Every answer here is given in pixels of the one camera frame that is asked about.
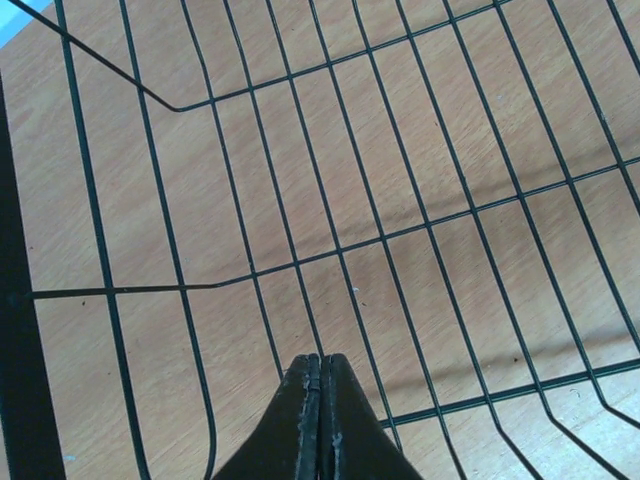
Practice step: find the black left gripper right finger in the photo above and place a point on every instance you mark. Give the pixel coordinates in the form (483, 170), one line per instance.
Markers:
(352, 442)

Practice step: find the black wire dish rack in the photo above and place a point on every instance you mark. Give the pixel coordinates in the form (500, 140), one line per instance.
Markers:
(197, 192)

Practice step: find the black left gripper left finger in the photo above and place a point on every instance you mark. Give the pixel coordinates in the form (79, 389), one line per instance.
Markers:
(284, 444)

